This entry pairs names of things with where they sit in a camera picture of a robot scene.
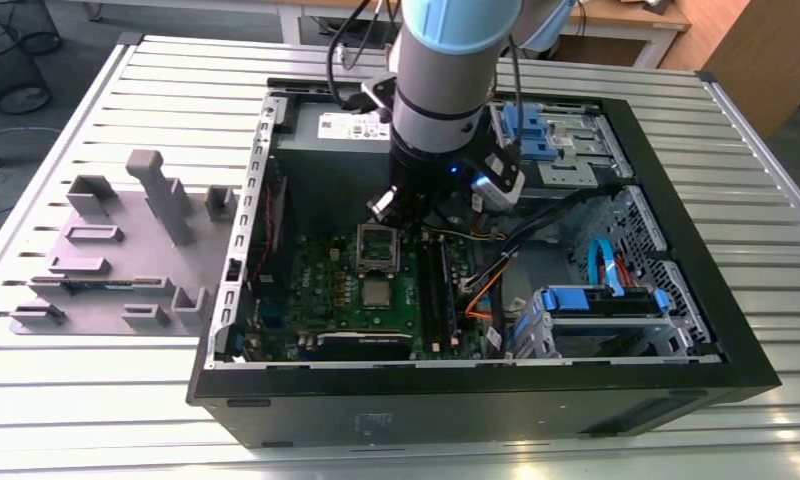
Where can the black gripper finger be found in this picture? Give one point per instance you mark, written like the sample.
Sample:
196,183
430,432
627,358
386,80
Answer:
381,205

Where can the silver CPU green edge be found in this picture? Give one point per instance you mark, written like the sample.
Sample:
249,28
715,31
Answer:
377,292

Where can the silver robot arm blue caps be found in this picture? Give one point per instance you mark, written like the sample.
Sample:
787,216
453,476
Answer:
440,75

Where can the CPU socket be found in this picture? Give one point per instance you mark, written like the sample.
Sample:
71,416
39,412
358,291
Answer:
377,309

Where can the grey power supply unit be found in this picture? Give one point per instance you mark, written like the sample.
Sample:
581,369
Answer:
326,170

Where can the blue plastic drive latch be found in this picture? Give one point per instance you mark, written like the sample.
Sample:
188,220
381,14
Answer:
533,125

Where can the black RAM slot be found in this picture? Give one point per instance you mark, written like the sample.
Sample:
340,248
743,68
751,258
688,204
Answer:
428,295
448,300

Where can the green motherboard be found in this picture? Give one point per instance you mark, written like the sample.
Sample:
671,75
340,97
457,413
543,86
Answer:
320,300

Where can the metal drive cage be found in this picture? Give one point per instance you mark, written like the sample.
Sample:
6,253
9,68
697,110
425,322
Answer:
573,175

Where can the black graphics card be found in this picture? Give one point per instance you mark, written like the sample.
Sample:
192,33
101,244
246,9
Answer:
362,346

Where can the hard disk in blue carrier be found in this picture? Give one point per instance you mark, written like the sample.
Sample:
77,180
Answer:
567,300

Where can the grey plastic parts rack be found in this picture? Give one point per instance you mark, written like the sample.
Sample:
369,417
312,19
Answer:
140,280

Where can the black PC case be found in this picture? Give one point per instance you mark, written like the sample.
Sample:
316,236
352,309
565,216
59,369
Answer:
440,400

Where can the metal disk bay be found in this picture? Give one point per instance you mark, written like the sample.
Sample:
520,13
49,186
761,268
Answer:
607,324

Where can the green RAM stick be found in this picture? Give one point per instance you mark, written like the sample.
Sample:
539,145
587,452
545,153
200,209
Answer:
95,286

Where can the brown wooden cabinet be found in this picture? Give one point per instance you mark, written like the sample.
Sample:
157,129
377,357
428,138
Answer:
767,60

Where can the blue plastic carrier rail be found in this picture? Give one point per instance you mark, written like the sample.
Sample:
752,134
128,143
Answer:
521,335

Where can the wooden desk white frame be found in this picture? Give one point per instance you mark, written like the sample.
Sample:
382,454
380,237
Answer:
640,22

